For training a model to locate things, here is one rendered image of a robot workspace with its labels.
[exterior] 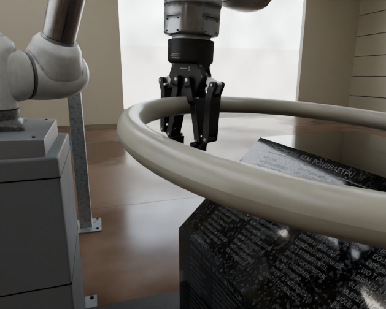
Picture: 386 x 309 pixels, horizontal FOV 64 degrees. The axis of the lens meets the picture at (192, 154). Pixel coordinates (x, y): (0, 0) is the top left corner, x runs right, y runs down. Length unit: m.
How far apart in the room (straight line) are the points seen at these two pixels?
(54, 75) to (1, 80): 0.15
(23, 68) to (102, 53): 5.91
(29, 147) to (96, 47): 6.09
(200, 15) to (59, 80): 0.72
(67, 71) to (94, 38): 5.87
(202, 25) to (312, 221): 0.37
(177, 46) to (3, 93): 0.67
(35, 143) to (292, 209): 0.82
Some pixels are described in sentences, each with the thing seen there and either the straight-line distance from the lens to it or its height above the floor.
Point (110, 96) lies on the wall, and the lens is 6.97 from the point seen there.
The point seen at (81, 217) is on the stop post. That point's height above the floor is 0.09.
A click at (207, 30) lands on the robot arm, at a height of 1.08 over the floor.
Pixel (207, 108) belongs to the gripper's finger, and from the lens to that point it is 0.49.
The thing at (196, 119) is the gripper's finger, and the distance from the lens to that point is 0.51.
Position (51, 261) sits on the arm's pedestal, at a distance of 1.05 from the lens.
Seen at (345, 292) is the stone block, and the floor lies 0.71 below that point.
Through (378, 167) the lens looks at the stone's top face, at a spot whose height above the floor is 0.85.
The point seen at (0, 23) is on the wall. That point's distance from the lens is 7.18.
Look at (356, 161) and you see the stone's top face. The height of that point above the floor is 0.85.
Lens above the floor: 1.01
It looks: 14 degrees down
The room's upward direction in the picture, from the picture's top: straight up
